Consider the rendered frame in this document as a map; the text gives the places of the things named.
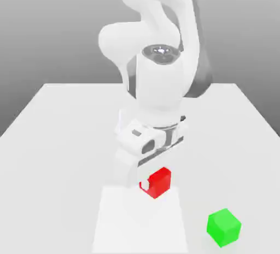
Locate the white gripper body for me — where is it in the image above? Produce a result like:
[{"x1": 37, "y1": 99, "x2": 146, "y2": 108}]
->
[{"x1": 113, "y1": 136, "x2": 185, "y2": 188}]

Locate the small red cube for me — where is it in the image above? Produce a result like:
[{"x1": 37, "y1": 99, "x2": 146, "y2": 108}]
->
[{"x1": 139, "y1": 166, "x2": 172, "y2": 200}]

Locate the small green cube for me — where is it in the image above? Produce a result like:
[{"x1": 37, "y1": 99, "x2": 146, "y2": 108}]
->
[{"x1": 206, "y1": 207, "x2": 242, "y2": 249}]

